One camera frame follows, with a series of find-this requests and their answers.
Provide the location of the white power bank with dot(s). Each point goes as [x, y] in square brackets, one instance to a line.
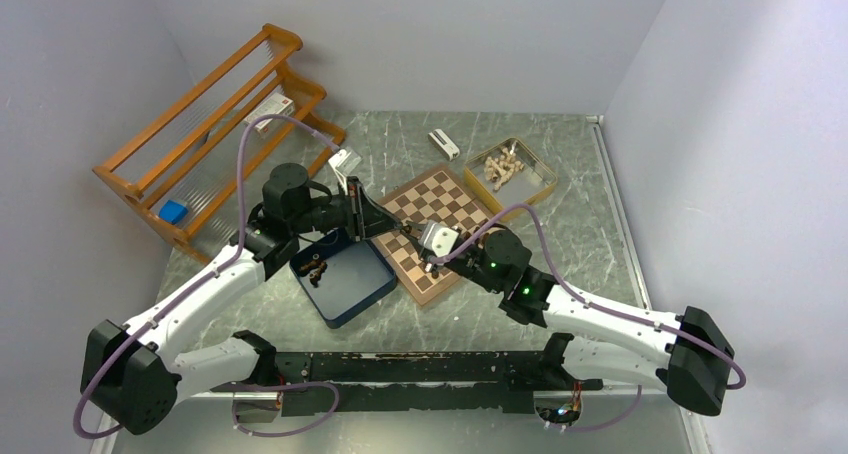
[444, 144]

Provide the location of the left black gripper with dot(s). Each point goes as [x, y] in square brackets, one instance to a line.
[363, 218]

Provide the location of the blue metal tin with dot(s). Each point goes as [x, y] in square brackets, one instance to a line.
[357, 277]

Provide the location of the dark chess pieces pile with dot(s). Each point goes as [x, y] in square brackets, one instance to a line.
[313, 270]

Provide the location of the aluminium frame rail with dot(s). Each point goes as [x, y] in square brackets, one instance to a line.
[137, 371]

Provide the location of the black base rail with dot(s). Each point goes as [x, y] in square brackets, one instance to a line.
[383, 382]

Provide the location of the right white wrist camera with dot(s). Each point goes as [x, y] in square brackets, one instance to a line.
[439, 241]

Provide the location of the wooden chess board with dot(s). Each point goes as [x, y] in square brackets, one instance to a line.
[438, 207]

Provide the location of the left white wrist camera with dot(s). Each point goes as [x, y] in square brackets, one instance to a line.
[343, 164]

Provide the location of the orange wooden rack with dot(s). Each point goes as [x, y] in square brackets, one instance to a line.
[188, 152]

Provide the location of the white cardboard box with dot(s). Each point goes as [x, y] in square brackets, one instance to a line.
[261, 117]

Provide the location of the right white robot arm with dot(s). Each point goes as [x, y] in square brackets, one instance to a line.
[593, 338]

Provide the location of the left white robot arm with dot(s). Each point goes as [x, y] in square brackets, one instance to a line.
[136, 372]

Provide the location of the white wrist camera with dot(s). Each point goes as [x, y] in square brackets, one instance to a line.
[343, 164]
[439, 241]

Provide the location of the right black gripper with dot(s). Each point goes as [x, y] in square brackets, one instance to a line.
[413, 237]

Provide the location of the blue plastic case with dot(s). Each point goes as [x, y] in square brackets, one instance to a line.
[173, 212]

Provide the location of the light chess pieces pile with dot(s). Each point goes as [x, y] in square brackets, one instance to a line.
[499, 170]

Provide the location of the gold metal tin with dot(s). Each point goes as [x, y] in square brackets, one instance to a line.
[535, 183]

